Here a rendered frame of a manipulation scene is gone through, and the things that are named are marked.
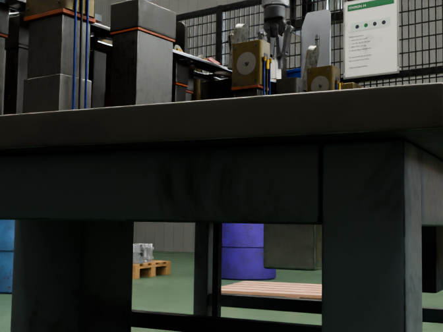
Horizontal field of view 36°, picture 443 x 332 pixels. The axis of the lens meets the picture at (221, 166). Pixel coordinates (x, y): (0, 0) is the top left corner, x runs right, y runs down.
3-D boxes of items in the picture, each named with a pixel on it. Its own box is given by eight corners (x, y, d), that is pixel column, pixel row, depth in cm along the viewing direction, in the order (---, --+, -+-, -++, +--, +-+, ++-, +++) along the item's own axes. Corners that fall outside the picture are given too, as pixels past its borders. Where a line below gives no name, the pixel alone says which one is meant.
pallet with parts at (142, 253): (34, 273, 732) (35, 242, 735) (82, 269, 808) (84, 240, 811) (131, 279, 678) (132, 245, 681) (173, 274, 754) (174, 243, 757)
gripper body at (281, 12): (258, 7, 222) (258, 35, 221) (280, 2, 217) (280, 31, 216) (269, 13, 228) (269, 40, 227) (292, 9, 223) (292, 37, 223)
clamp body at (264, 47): (267, 176, 168) (268, 37, 170) (227, 177, 174) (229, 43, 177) (281, 178, 173) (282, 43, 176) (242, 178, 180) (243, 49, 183)
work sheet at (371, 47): (399, 72, 253) (398, -9, 256) (343, 79, 266) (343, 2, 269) (401, 74, 255) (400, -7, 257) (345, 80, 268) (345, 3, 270)
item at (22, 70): (14, 158, 133) (20, 14, 136) (-3, 159, 136) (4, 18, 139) (34, 160, 137) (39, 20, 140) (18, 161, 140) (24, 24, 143)
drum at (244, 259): (229, 274, 768) (230, 184, 776) (285, 276, 739) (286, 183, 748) (201, 278, 704) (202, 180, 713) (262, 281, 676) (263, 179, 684)
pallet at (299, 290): (402, 303, 509) (401, 288, 509) (383, 317, 430) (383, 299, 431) (246, 294, 556) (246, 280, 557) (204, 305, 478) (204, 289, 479)
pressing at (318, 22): (329, 103, 237) (329, 8, 240) (300, 106, 244) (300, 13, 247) (330, 103, 238) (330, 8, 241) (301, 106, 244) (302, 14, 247)
